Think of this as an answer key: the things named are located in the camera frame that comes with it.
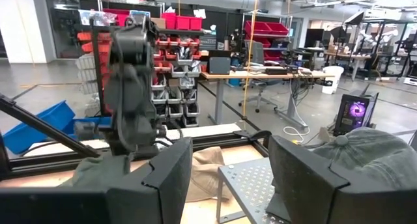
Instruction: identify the black aluminium table frame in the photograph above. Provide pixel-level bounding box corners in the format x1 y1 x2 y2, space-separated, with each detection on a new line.
0 93 273 182

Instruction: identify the grey perforated metal stand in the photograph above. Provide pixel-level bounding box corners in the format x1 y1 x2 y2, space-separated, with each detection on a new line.
216 157 293 224

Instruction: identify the wooden desk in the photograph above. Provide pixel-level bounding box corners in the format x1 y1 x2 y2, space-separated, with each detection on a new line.
199 69 336 127

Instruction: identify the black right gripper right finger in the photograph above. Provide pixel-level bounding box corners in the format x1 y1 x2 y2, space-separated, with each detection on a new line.
265 135 417 224

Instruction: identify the white floor cable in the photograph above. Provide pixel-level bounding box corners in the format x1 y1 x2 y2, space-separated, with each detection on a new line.
282 125 311 144

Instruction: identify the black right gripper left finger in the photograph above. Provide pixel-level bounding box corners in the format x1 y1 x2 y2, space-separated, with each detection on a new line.
0 136 194 224

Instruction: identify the blue plastic bin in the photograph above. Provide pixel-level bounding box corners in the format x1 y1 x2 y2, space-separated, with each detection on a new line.
2 100 76 156
72 116 112 135

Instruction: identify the grey box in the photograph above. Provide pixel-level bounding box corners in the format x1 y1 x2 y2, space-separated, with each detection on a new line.
207 49 232 76

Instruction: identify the shelf rack with small bins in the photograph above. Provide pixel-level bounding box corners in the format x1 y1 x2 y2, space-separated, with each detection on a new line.
75 0 205 129

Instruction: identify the dark green cap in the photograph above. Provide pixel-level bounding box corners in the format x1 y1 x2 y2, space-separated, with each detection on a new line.
312 126 417 191
58 154 133 189

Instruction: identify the shelf rack with red bins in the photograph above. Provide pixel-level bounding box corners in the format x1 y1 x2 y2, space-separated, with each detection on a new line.
242 12 294 62

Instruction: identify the computer tower with purple light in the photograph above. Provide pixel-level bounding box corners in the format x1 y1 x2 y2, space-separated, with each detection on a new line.
332 89 380 137

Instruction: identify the grey office chair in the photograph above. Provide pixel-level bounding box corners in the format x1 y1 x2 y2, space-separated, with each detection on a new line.
238 40 281 113

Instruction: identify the yellow hanging cord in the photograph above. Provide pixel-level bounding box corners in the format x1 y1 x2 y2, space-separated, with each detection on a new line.
241 0 260 122

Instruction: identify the white trash bin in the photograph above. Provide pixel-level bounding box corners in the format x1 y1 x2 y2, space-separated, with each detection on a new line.
321 65 345 95

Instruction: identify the tan cap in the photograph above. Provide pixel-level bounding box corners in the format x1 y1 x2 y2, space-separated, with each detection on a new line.
185 146 234 204

